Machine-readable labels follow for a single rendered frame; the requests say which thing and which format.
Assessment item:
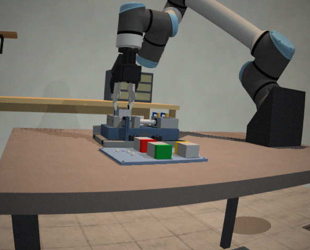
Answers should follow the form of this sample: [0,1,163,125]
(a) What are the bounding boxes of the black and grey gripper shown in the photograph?
[110,47,142,112]

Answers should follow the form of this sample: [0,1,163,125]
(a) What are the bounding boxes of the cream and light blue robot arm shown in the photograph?
[116,0,295,110]

